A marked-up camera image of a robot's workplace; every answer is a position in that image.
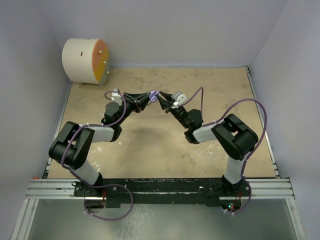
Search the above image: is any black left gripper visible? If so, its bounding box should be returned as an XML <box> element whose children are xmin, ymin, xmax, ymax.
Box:
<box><xmin>116</xmin><ymin>92</ymin><xmax>151</xmax><ymax>126</ymax></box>

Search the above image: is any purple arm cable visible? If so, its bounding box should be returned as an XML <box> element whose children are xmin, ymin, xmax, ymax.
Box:
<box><xmin>61</xmin><ymin>90</ymin><xmax>135</xmax><ymax>221</ymax></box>
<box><xmin>177</xmin><ymin>86</ymin><xmax>269</xmax><ymax>215</ymax></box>

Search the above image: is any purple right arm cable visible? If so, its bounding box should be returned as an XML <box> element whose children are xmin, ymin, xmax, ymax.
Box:
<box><xmin>177</xmin><ymin>86</ymin><xmax>269</xmax><ymax>215</ymax></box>

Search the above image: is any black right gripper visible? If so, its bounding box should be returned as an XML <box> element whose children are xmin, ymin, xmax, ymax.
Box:
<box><xmin>156</xmin><ymin>91</ymin><xmax>190</xmax><ymax>129</ymax></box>

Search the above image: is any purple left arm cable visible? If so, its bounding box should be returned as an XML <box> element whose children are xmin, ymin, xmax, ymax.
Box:
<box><xmin>61</xmin><ymin>90</ymin><xmax>135</xmax><ymax>221</ymax></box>

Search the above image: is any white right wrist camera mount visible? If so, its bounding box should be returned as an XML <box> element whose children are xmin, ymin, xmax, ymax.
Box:
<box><xmin>171</xmin><ymin>91</ymin><xmax>187</xmax><ymax>109</ymax></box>

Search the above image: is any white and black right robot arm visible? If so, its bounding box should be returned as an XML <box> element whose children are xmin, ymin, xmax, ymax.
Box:
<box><xmin>156</xmin><ymin>91</ymin><xmax>258</xmax><ymax>196</ymax></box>

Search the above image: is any purple earbud charging case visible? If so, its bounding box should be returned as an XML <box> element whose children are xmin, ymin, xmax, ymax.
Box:
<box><xmin>149</xmin><ymin>90</ymin><xmax>159</xmax><ymax>103</ymax></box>

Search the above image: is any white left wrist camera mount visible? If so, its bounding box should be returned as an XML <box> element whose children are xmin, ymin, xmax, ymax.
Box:
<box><xmin>111</xmin><ymin>88</ymin><xmax>123</xmax><ymax>105</ymax></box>

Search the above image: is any white cylinder with orange face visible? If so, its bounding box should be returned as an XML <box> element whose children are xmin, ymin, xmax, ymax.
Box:
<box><xmin>61</xmin><ymin>38</ymin><xmax>110</xmax><ymax>88</ymax></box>

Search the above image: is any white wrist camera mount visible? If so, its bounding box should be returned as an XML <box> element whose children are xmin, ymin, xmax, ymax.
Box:
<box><xmin>171</xmin><ymin>91</ymin><xmax>187</xmax><ymax>109</ymax></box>
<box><xmin>111</xmin><ymin>88</ymin><xmax>123</xmax><ymax>105</ymax></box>

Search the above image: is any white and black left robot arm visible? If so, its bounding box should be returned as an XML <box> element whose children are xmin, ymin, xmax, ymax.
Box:
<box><xmin>48</xmin><ymin>89</ymin><xmax>151</xmax><ymax>196</ymax></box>

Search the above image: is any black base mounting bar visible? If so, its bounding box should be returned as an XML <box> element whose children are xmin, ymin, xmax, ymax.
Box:
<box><xmin>71</xmin><ymin>177</ymin><xmax>252</xmax><ymax>210</ymax></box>

